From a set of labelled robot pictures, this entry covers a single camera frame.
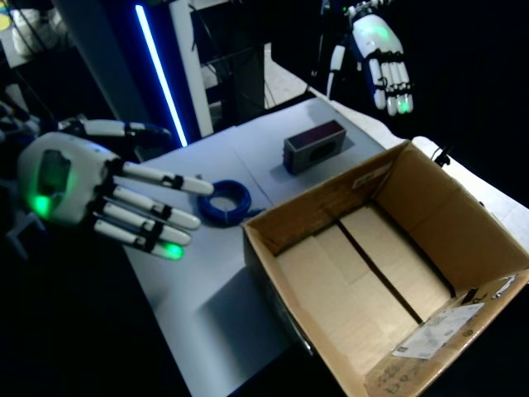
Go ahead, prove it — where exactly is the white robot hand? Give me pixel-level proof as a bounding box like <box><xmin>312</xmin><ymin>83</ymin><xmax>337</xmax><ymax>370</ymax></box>
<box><xmin>16</xmin><ymin>118</ymin><xmax>216</xmax><ymax>262</ymax></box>
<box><xmin>326</xmin><ymin>12</ymin><xmax>415</xmax><ymax>117</ymax></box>

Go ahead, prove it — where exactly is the small grey box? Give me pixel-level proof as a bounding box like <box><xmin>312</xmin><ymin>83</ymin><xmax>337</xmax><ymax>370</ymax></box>
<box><xmin>283</xmin><ymin>119</ymin><xmax>346</xmax><ymax>177</ymax></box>

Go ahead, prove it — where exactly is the blue cable coil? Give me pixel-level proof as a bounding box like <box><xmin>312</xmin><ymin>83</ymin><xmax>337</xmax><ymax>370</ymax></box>
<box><xmin>197</xmin><ymin>179</ymin><xmax>265</xmax><ymax>228</ymax></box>

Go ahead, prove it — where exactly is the open cardboard box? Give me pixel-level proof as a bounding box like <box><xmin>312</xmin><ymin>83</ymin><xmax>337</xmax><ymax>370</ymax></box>
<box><xmin>241</xmin><ymin>139</ymin><xmax>529</xmax><ymax>397</ymax></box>

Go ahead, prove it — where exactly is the grey column panel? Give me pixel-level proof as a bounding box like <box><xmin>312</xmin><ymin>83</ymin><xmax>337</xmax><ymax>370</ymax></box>
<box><xmin>53</xmin><ymin>0</ymin><xmax>145</xmax><ymax>123</ymax></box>

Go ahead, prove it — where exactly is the small black clamp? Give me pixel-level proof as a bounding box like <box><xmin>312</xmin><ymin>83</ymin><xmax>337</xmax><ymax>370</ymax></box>
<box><xmin>429</xmin><ymin>144</ymin><xmax>454</xmax><ymax>167</ymax></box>

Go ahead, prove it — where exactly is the black metal rack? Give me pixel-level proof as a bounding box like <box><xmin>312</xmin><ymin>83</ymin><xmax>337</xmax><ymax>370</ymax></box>
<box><xmin>189</xmin><ymin>0</ymin><xmax>265</xmax><ymax>125</ymax></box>

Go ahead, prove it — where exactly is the blue-white light strip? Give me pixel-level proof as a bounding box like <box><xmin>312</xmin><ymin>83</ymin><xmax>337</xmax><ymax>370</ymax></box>
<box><xmin>135</xmin><ymin>3</ymin><xmax>189</xmax><ymax>148</ymax></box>

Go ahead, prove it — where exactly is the white bag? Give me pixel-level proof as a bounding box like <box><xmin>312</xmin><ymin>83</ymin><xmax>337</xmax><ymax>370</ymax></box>
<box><xmin>10</xmin><ymin>7</ymin><xmax>67</xmax><ymax>57</ymax></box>

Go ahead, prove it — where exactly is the white upright post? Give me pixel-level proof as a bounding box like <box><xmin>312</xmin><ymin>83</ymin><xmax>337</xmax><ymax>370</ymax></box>
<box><xmin>169</xmin><ymin>0</ymin><xmax>214</xmax><ymax>137</ymax></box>

